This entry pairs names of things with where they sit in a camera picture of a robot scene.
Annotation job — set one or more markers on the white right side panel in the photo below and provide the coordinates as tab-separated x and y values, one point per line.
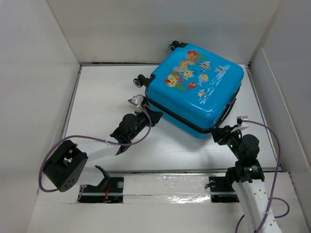
277	116

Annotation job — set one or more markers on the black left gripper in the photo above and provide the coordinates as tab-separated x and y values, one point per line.
154	116

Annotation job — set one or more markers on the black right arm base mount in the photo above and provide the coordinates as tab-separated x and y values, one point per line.
221	187

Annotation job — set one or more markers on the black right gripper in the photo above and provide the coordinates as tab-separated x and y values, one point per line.
223	133

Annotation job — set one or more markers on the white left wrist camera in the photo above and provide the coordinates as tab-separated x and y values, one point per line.
136	102

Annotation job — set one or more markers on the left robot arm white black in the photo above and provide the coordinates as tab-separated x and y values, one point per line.
65	162

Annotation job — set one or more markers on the aluminium front rail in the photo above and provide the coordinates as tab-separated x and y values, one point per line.
116	173

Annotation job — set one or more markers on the blue kids suitcase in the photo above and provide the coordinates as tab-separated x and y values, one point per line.
195	89

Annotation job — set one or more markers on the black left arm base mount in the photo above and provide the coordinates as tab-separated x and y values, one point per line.
108	191

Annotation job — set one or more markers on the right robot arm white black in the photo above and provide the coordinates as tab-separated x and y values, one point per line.
247	179

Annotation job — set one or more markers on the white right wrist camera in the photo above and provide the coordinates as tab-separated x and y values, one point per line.
241	124

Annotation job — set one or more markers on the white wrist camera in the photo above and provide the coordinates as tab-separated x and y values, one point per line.
241	124
136	102

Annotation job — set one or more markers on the white front foam board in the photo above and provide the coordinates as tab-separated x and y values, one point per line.
152	203

